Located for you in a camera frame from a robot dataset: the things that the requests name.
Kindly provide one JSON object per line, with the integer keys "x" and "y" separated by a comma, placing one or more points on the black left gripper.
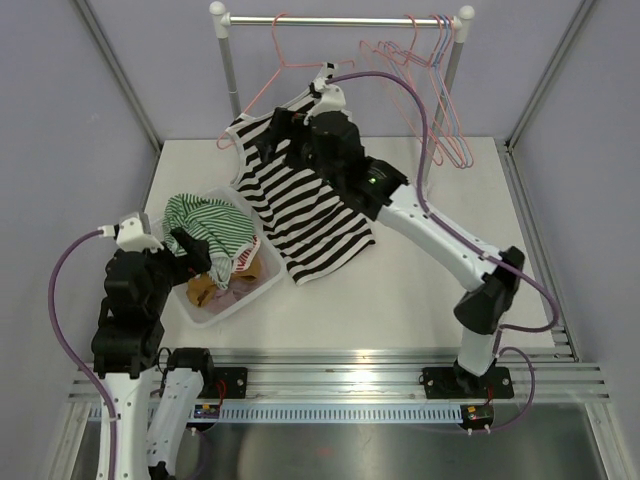
{"x": 195, "y": 259}

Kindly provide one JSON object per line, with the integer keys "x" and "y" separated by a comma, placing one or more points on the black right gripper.
{"x": 285, "y": 126}

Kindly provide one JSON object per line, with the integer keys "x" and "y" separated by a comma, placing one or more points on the tan brown tank top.
{"x": 202, "y": 290}

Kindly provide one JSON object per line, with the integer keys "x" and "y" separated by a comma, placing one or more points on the green white striped tank top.
{"x": 226, "y": 229}

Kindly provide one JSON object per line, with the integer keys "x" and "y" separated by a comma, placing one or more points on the red white striped tank top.
{"x": 243, "y": 261}

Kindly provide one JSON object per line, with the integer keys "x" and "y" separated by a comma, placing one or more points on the black white striped tank top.
{"x": 315, "y": 233}

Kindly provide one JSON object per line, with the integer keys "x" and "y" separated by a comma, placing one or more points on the pink wire hanger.
{"x": 445, "y": 110}

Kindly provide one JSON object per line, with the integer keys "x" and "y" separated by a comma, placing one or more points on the light blue wire hanger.
{"x": 467, "y": 15}

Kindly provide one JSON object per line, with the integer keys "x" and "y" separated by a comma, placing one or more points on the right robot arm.
{"x": 329, "y": 144}

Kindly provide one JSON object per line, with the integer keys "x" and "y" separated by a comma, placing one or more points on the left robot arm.
{"x": 126, "y": 346}

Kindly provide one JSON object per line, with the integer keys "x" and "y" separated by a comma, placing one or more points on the white plastic basket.
{"x": 272, "y": 263}

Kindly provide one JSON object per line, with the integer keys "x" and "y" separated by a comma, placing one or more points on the white clothes rack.
{"x": 223, "y": 21}

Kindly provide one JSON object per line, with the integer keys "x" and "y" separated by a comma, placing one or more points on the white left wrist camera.
{"x": 132, "y": 234}

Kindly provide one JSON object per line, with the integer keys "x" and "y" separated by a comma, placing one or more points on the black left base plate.
{"x": 230, "y": 383}

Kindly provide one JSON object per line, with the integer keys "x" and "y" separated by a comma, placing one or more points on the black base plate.
{"x": 230, "y": 383}
{"x": 449, "y": 383}

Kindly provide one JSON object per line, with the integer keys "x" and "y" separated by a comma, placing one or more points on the white slotted cable duct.
{"x": 280, "y": 413}

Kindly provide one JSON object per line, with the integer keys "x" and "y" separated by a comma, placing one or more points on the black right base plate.
{"x": 449, "y": 383}

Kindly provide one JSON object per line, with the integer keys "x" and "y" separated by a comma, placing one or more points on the aluminium mounting rail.
{"x": 392, "y": 375}

